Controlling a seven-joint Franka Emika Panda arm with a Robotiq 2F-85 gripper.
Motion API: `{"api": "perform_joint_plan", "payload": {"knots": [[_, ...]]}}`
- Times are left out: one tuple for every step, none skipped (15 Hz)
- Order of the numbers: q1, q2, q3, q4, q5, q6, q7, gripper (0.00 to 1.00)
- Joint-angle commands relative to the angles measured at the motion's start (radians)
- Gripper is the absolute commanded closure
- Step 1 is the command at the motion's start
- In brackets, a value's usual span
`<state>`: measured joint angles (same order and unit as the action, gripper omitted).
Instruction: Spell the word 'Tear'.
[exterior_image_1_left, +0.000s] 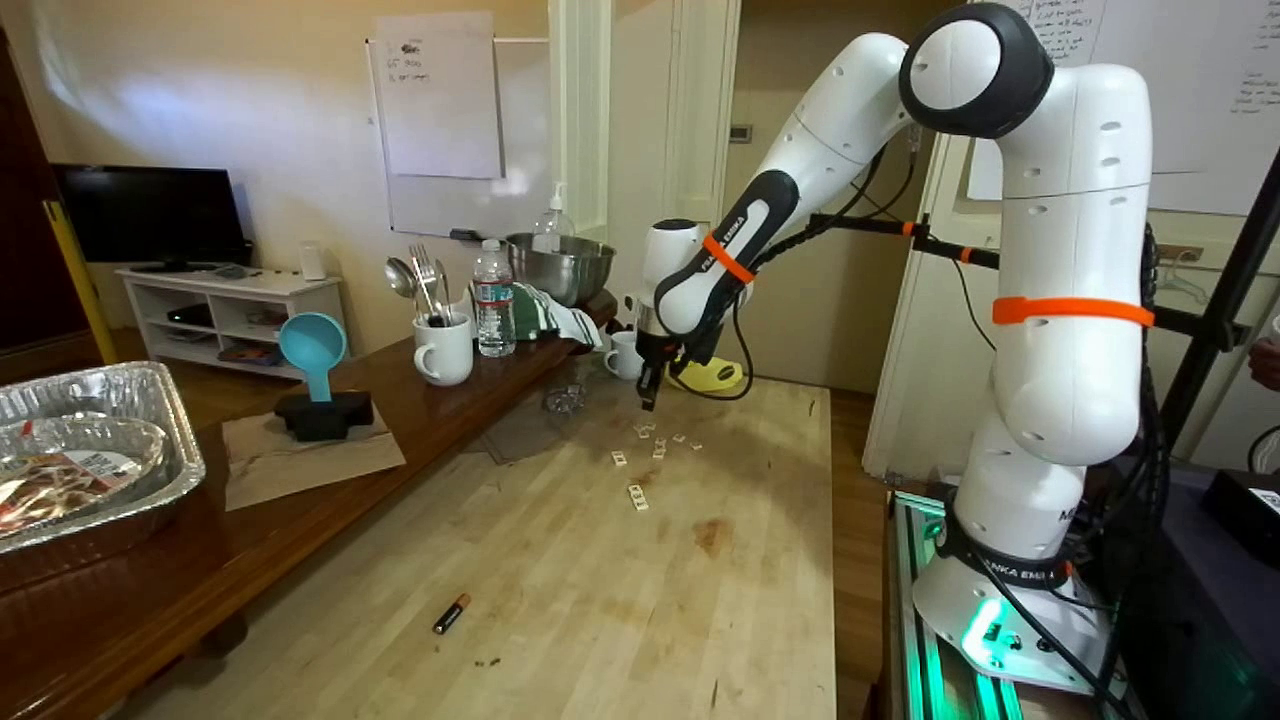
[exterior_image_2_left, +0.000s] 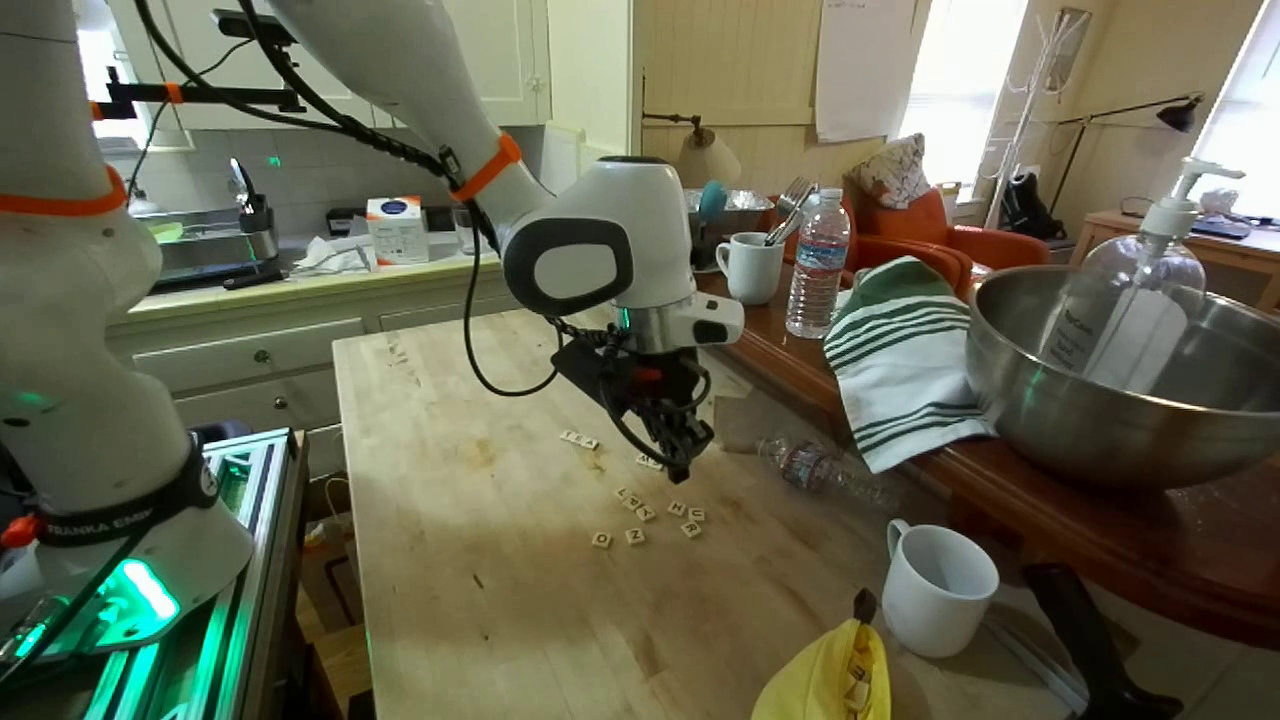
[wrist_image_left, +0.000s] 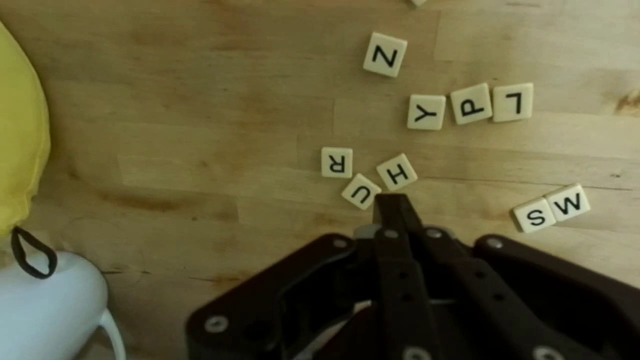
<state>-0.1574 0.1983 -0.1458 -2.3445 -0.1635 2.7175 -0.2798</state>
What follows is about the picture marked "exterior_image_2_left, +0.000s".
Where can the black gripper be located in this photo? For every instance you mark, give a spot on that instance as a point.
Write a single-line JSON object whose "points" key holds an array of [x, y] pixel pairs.
{"points": [[625, 374]]}

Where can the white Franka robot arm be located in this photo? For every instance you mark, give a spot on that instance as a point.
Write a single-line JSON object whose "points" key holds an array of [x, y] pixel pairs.
{"points": [[81, 335]]}

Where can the cream letter tile A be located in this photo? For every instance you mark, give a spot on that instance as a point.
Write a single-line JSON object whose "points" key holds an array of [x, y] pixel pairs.
{"points": [[676, 507]]}

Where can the cream letter tile S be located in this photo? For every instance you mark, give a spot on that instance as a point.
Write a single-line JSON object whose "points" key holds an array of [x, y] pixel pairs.
{"points": [[625, 498]]}

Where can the cream letter tile E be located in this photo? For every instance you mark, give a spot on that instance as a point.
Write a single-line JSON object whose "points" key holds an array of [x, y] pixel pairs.
{"points": [[693, 514]]}

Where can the cream letter tile W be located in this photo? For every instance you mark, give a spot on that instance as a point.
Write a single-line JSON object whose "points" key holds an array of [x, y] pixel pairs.
{"points": [[647, 514]]}

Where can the cream letter tile P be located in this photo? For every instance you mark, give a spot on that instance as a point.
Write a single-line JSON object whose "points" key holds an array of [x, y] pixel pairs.
{"points": [[591, 440]]}

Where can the cream letter tile T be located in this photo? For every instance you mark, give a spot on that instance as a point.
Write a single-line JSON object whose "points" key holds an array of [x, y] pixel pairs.
{"points": [[689, 528]]}

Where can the cream letter tile Y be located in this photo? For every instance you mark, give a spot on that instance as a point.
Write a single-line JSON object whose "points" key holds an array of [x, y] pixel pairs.
{"points": [[574, 437]]}

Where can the cream letter tile H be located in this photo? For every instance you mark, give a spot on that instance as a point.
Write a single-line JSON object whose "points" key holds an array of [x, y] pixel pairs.
{"points": [[601, 536]]}

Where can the crumpled clear plastic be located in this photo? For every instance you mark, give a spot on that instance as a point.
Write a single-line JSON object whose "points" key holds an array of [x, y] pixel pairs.
{"points": [[815, 468]]}

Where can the white mug holding spoons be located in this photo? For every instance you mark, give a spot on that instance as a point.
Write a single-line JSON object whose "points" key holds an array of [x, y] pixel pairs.
{"points": [[749, 270]]}

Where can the black block stand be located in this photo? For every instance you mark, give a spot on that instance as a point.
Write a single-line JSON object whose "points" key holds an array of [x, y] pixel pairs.
{"points": [[704, 246]]}

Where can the clear plastic water bottle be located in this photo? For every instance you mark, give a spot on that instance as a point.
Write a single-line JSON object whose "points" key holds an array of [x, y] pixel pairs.
{"points": [[819, 264]]}

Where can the metal spoon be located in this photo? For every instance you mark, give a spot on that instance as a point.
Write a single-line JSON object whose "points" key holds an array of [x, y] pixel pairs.
{"points": [[779, 235]]}

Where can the green striped white towel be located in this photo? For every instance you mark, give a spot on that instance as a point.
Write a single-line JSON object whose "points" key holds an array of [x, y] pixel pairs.
{"points": [[907, 366]]}

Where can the cream shade desk lamp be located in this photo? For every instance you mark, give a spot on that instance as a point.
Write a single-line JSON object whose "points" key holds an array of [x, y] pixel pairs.
{"points": [[711, 154]]}

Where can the yellow banana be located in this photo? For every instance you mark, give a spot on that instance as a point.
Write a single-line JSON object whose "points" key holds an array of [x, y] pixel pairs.
{"points": [[827, 682]]}

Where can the empty white mug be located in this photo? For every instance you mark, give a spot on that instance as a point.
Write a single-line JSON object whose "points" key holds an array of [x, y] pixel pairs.
{"points": [[939, 593]]}

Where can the patterned cushion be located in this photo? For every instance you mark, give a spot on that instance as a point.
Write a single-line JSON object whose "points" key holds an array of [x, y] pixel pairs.
{"points": [[892, 166]]}

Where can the white roll with blue label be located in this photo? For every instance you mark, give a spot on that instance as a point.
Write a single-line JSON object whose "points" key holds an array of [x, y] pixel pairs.
{"points": [[397, 229]]}

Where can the orange chair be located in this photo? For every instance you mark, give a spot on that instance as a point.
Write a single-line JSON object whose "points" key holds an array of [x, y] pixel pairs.
{"points": [[984, 246]]}

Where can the white crumpled cloth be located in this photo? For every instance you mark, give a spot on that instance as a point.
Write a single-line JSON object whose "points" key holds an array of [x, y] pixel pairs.
{"points": [[335, 252]]}

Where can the black boots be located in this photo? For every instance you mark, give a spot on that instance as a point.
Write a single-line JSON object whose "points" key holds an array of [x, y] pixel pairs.
{"points": [[1031, 205]]}

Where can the white kitchen counter cabinet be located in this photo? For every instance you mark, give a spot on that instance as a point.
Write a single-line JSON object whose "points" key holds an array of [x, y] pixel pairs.
{"points": [[265, 335]]}

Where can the large steel mixing bowl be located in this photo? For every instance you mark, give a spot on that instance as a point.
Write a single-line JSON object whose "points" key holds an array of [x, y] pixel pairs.
{"points": [[1135, 413]]}

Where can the clear pump dispenser bottle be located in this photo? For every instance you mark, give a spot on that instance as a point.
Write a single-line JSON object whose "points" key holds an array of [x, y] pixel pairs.
{"points": [[1124, 314]]}

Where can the black tap dispenser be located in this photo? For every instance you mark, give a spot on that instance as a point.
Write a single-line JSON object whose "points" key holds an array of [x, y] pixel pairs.
{"points": [[259, 227]]}

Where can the white coat rack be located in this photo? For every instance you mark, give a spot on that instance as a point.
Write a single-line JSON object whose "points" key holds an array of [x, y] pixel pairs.
{"points": [[1035, 95]]}

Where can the dark wooden side counter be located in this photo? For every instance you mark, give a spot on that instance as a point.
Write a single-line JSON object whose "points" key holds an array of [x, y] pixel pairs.
{"points": [[1162, 545]]}

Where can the grey dish rack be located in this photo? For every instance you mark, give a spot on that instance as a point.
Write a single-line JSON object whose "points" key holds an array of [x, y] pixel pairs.
{"points": [[184, 246]]}

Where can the black floor lamp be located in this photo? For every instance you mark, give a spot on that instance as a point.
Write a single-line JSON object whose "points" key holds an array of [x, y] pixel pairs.
{"points": [[1174, 115]]}

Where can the brown wooden desk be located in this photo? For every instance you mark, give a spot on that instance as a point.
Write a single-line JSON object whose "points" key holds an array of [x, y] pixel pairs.
{"points": [[1240, 252]]}

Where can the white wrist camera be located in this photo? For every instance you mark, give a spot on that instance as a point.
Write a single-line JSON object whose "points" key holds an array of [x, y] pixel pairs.
{"points": [[716, 320]]}

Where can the blank white wall paper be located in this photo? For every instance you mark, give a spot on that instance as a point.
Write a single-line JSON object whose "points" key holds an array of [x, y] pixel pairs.
{"points": [[864, 67]]}

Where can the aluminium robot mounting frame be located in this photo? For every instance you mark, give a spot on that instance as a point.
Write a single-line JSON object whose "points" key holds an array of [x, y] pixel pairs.
{"points": [[224, 587]]}

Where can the black camera boom orange clamps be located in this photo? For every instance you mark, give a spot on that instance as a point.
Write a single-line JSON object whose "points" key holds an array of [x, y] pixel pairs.
{"points": [[215, 96]]}

